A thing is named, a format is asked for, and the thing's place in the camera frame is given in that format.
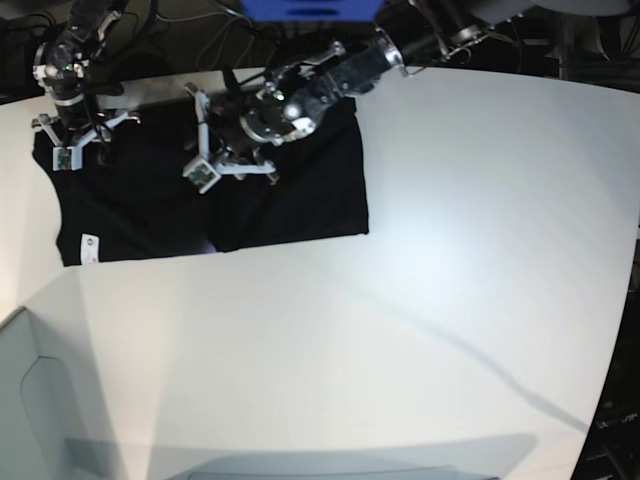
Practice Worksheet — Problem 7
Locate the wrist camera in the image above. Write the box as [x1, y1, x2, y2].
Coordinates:
[52, 146, 83, 171]
[183, 156, 221, 195]

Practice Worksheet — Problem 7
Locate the blue plastic box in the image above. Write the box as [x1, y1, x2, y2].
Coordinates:
[240, 0, 383, 22]

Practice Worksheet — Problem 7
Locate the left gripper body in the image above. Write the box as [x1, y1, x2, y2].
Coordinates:
[185, 83, 278, 183]

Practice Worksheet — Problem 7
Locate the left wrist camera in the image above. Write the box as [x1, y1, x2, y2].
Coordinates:
[183, 156, 221, 195]

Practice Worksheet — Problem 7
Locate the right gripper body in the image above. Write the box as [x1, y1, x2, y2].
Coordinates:
[31, 97, 141, 155]

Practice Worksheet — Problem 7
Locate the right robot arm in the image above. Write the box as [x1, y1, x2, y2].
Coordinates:
[32, 1, 140, 171]

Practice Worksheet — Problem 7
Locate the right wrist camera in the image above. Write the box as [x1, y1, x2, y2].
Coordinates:
[52, 146, 83, 171]

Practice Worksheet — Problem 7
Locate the black T-shirt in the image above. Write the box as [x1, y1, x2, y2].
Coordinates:
[32, 99, 369, 266]

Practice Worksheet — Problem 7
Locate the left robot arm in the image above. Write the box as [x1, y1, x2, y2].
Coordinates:
[183, 1, 532, 193]

